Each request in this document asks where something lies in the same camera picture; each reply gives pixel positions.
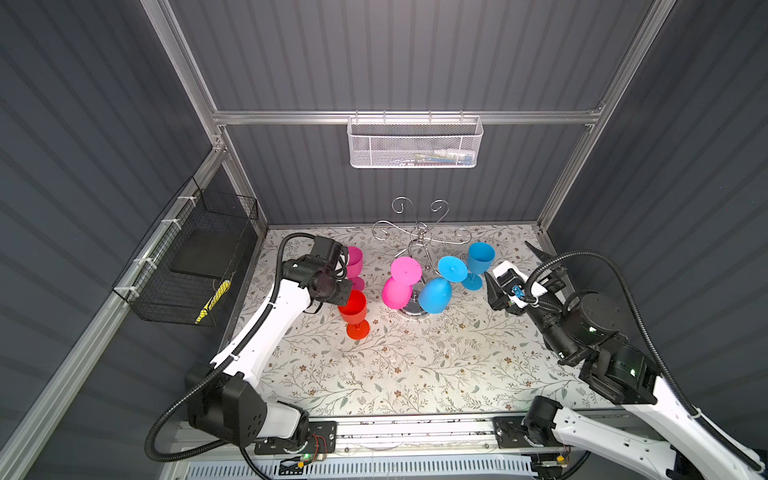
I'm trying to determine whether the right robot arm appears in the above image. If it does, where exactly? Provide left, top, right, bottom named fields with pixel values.
left=484, top=249, right=767, bottom=479

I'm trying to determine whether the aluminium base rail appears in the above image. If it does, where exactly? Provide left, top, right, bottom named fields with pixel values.
left=161, top=410, right=661, bottom=480

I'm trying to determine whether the white wire mesh basket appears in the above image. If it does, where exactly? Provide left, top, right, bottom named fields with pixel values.
left=346, top=114, right=484, bottom=169

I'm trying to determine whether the black pad in basket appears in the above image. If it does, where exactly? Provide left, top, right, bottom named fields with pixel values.
left=170, top=230, right=239, bottom=279

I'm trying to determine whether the yellow black item in basket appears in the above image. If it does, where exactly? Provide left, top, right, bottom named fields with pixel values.
left=195, top=279, right=232, bottom=325

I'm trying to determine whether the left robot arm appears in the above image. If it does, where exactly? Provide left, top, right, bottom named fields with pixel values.
left=144, top=232, right=352, bottom=463

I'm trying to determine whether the chrome wine glass rack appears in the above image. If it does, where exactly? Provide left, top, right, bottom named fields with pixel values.
left=371, top=196, right=473, bottom=317

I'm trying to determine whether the pink wine glass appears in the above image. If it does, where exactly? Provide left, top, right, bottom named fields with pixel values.
left=347, top=246, right=365, bottom=291
left=381, top=257, right=422, bottom=310

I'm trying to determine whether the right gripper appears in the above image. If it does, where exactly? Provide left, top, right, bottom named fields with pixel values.
left=483, top=240, right=572, bottom=363

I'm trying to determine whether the red wine glass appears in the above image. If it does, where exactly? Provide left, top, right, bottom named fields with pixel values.
left=337, top=290, right=370, bottom=340

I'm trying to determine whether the black wire basket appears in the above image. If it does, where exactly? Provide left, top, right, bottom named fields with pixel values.
left=113, top=179, right=259, bottom=327

